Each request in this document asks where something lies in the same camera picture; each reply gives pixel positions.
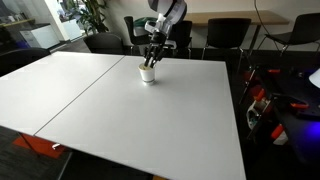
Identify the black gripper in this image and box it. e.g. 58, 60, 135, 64
144, 14, 174, 68

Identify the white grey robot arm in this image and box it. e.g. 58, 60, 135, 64
144, 0, 187, 68

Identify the white paper cup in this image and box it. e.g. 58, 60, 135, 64
138, 64, 155, 84

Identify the black chair far left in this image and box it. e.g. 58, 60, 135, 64
124, 16, 150, 55

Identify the green bin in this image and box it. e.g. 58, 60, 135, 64
133, 17, 156, 27

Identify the black chair centre back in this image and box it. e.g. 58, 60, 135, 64
167, 20, 192, 58

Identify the black chair behind table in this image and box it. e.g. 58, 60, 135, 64
83, 32, 124, 55

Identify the black chair right of centre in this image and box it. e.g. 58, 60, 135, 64
201, 18, 251, 60

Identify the green potted plant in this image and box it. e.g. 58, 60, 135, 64
56, 0, 109, 34

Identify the white cabinet box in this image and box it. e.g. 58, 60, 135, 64
20, 24, 60, 49

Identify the wooden background table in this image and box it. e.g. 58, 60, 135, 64
185, 10, 289, 54

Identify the black equipment cart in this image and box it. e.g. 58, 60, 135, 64
241, 66, 320, 166

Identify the black chair near left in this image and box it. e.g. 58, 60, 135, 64
0, 48, 51, 77

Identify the orange floor mat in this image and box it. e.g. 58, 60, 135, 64
13, 134, 66, 159

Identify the black chair far right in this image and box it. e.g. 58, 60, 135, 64
264, 13, 320, 55

